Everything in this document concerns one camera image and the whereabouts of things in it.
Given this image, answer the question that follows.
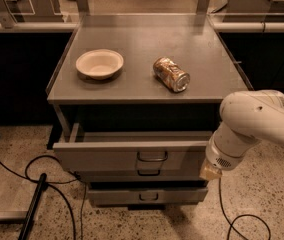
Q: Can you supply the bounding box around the grey drawer cabinet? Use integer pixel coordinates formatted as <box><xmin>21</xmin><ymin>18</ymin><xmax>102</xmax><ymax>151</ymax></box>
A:
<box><xmin>45</xmin><ymin>13</ymin><xmax>254</xmax><ymax>212</ymax></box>

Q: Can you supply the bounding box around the black floor cable left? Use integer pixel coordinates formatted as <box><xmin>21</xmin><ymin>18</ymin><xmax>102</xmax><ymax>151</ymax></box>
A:
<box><xmin>0</xmin><ymin>143</ymin><xmax>88</xmax><ymax>240</ymax></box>

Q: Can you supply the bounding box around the grey bottom drawer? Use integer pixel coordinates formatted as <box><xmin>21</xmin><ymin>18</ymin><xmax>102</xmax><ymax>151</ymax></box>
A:
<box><xmin>88</xmin><ymin>181</ymin><xmax>208</xmax><ymax>206</ymax></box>

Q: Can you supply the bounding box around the grey top drawer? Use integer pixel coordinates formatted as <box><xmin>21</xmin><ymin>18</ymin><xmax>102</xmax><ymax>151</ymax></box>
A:
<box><xmin>53</xmin><ymin>124</ymin><xmax>211</xmax><ymax>173</ymax></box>

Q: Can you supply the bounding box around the grey drawer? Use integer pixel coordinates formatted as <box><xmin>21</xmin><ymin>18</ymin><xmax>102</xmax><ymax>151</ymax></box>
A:
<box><xmin>53</xmin><ymin>124</ymin><xmax>211</xmax><ymax>173</ymax></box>
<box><xmin>88</xmin><ymin>181</ymin><xmax>208</xmax><ymax>206</ymax></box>
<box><xmin>78</xmin><ymin>170</ymin><xmax>202</xmax><ymax>182</ymax></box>

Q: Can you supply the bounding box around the white horizontal rail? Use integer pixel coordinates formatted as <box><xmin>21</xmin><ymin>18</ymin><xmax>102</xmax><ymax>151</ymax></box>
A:
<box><xmin>0</xmin><ymin>21</ymin><xmax>284</xmax><ymax>34</ymax></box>

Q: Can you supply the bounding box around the black floor cable right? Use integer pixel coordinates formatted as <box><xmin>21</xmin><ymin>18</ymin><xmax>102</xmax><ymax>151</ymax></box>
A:
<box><xmin>217</xmin><ymin>178</ymin><xmax>272</xmax><ymax>240</ymax></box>

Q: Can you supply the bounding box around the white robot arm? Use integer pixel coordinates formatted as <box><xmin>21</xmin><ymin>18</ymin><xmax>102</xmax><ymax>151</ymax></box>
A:
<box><xmin>199</xmin><ymin>90</ymin><xmax>284</xmax><ymax>181</ymax></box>

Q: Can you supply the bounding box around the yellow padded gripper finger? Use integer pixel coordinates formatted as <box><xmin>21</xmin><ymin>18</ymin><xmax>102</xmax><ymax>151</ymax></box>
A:
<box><xmin>199</xmin><ymin>160</ymin><xmax>222</xmax><ymax>180</ymax></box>

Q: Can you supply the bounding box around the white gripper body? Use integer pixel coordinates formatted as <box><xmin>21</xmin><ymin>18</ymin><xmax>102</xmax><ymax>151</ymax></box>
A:
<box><xmin>205</xmin><ymin>135</ymin><xmax>244</xmax><ymax>171</ymax></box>

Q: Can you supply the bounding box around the white paper bowl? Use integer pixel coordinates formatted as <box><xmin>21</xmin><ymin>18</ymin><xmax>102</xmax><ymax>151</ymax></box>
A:
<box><xmin>76</xmin><ymin>49</ymin><xmax>124</xmax><ymax>80</ymax></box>

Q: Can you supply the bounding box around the black floor cable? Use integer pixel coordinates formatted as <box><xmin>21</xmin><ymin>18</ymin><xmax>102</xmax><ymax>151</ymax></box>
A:
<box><xmin>217</xmin><ymin>178</ymin><xmax>272</xmax><ymax>240</ymax></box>
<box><xmin>0</xmin><ymin>143</ymin><xmax>88</xmax><ymax>240</ymax></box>

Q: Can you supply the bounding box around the grey metal post left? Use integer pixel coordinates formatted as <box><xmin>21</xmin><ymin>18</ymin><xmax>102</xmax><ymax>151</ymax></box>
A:
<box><xmin>0</xmin><ymin>0</ymin><xmax>16</xmax><ymax>29</ymax></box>

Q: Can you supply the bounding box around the gold soda can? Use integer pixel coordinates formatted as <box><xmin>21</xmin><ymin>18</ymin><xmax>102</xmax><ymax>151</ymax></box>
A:
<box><xmin>153</xmin><ymin>57</ymin><xmax>190</xmax><ymax>93</ymax></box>

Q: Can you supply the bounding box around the black floor bar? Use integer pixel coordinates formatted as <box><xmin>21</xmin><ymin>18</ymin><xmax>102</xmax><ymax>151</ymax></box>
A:
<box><xmin>18</xmin><ymin>173</ymin><xmax>47</xmax><ymax>240</ymax></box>

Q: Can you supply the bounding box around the grey middle drawer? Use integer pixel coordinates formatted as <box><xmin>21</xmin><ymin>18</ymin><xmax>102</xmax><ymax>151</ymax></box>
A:
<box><xmin>78</xmin><ymin>170</ymin><xmax>202</xmax><ymax>182</ymax></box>

